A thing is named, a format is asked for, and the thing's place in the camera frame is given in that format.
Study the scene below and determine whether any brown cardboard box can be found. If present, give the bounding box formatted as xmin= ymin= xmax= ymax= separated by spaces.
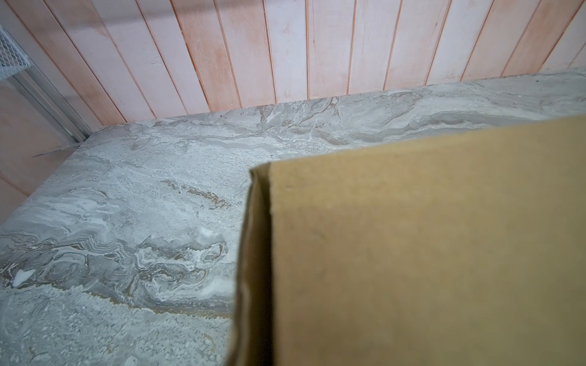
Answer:
xmin=227 ymin=116 xmax=585 ymax=365

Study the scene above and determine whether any white wire mesh shelf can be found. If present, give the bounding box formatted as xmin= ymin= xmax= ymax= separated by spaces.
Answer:
xmin=0 ymin=26 xmax=32 ymax=80

